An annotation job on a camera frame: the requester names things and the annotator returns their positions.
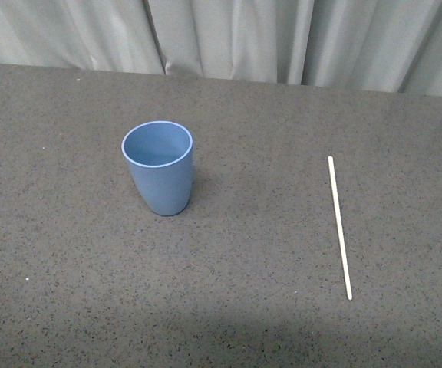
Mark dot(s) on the light wooden chopstick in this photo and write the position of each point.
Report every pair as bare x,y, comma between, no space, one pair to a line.
341,238

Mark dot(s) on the blue plastic cup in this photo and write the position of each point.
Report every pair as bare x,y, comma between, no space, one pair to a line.
159,155

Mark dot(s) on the grey-green curtain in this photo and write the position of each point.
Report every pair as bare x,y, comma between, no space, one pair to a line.
393,46

